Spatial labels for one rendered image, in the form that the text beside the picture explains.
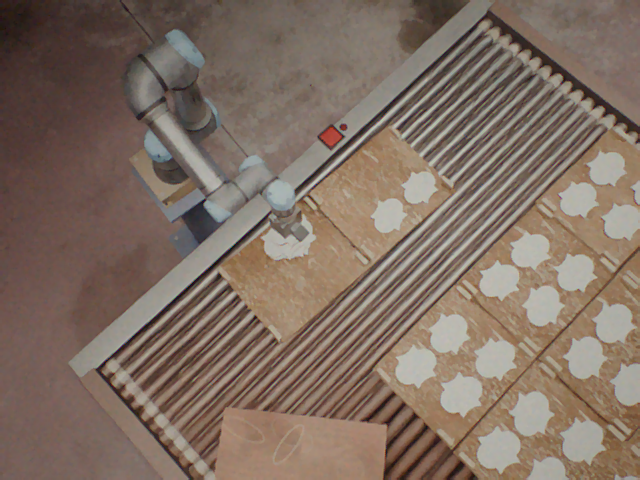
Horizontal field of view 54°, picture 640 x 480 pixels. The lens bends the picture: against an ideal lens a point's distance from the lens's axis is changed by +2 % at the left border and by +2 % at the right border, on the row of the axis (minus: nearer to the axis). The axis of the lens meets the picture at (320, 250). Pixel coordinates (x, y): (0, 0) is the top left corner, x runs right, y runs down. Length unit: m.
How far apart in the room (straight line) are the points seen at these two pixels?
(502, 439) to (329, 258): 0.81
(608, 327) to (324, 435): 1.00
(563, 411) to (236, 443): 1.04
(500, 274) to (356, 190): 0.58
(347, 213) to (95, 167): 1.71
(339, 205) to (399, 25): 1.76
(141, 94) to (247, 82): 1.87
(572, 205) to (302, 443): 1.24
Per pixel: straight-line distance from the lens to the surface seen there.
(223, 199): 1.75
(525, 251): 2.24
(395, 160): 2.28
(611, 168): 2.46
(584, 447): 2.20
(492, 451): 2.11
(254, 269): 2.14
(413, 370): 2.08
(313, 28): 3.73
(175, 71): 1.75
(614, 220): 2.39
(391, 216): 2.19
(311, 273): 2.13
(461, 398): 2.09
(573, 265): 2.28
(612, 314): 2.29
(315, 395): 2.08
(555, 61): 2.60
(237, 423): 1.97
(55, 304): 3.34
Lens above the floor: 2.99
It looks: 73 degrees down
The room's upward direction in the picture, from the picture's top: 2 degrees counter-clockwise
